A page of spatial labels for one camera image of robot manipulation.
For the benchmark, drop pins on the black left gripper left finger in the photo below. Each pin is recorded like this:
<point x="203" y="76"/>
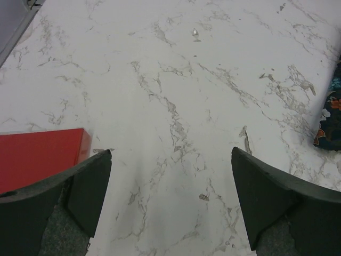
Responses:
<point x="57" y="215"/>

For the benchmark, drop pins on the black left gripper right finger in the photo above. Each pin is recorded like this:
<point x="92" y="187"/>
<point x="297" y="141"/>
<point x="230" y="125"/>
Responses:
<point x="283" y="214"/>

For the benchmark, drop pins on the dark blue floral tie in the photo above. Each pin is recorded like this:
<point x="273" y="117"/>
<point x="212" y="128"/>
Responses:
<point x="328" y="134"/>

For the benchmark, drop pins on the red flat box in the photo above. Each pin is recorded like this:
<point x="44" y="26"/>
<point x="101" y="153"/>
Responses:
<point x="27" y="158"/>

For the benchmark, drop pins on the grey aluminium frame post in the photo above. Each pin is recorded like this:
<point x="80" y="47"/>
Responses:
<point x="16" y="16"/>

